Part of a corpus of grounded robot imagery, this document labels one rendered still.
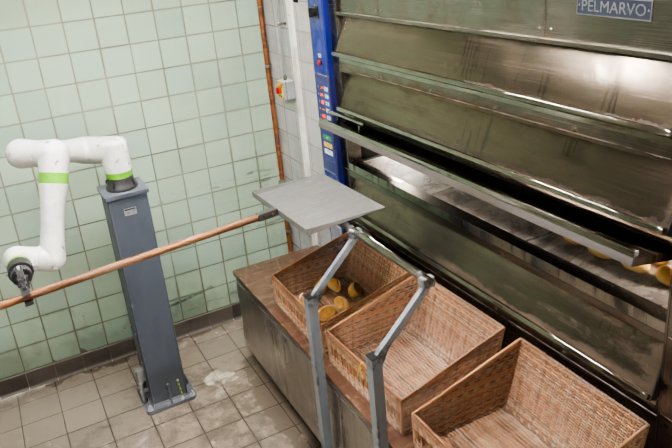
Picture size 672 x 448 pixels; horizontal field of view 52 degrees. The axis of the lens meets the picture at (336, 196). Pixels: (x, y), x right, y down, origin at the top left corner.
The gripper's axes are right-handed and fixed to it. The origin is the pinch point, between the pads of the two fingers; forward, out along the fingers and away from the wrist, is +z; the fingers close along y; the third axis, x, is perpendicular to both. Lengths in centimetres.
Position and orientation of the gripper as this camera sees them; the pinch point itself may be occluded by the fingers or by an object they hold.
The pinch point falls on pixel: (27, 296)
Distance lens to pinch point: 273.4
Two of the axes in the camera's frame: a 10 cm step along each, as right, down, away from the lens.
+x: -8.7, 3.0, -4.0
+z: 4.8, 3.0, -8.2
